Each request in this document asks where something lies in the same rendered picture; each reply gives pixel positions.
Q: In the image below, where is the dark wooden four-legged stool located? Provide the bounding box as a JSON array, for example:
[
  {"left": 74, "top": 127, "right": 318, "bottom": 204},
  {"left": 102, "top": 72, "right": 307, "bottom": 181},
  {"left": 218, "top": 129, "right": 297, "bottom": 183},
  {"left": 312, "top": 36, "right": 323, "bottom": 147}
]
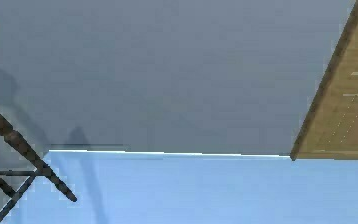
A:
[{"left": 0, "top": 101, "right": 79, "bottom": 224}]

